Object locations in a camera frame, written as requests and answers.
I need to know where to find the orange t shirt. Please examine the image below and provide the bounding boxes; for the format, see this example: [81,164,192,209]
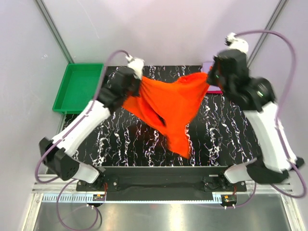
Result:
[123,72,209,159]

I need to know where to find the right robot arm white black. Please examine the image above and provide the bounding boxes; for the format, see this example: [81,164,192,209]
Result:
[207,49,305,191]

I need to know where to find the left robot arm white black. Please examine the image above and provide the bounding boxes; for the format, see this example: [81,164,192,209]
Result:
[39,66,142,191]

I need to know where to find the folded purple t shirt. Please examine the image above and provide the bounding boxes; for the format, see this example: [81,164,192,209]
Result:
[202,61,214,73]

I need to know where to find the folded pink t shirt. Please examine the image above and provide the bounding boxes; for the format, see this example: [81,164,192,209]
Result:
[207,90,222,94]

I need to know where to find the green plastic bin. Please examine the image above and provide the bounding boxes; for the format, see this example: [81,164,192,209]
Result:
[52,63,103,115]

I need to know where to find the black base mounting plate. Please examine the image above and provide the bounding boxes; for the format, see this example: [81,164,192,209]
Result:
[76,167,246,204]

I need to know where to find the left small circuit board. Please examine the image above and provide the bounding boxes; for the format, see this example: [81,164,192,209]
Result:
[92,194,106,201]

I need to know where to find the small circuit board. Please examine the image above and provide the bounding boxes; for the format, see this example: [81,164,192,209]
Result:
[92,194,106,201]
[222,194,237,204]

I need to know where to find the right small circuit board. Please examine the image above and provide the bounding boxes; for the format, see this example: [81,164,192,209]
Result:
[222,194,237,204]

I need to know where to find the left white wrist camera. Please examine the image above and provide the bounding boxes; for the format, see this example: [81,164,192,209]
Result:
[126,55,144,80]

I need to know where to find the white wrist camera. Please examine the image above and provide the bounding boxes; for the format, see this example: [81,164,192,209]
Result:
[225,33,249,54]
[126,55,144,80]

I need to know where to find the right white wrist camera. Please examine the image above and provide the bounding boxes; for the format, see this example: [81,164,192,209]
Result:
[225,33,249,54]

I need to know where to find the aluminium frame rail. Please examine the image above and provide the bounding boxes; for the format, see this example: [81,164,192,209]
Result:
[31,174,293,205]

